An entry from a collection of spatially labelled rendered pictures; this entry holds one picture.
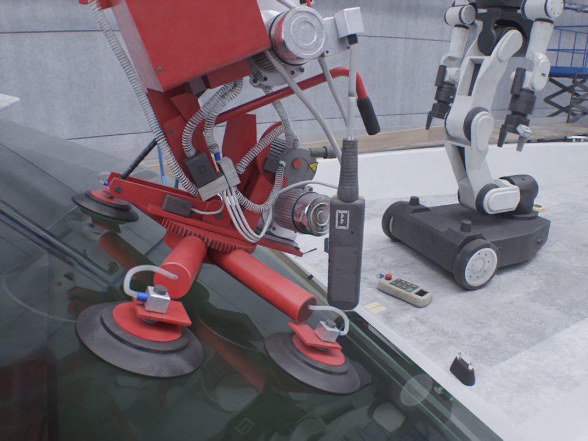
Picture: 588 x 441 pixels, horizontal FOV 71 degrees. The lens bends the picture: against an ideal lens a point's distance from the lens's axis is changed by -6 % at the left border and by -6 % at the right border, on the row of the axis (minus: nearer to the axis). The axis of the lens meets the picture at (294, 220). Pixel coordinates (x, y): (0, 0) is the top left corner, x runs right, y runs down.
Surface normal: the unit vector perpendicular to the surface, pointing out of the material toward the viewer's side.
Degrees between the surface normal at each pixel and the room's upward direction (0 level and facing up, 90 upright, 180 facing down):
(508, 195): 90
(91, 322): 5
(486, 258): 90
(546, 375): 0
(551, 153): 90
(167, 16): 90
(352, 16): 81
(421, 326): 0
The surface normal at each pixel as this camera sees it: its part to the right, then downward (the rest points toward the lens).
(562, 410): 0.03, -0.92
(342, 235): -0.15, 0.34
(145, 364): 0.51, -0.66
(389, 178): 0.29, 0.33
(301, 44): 0.45, 0.15
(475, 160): 0.33, 0.69
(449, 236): -0.66, -0.58
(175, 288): 0.08, 0.17
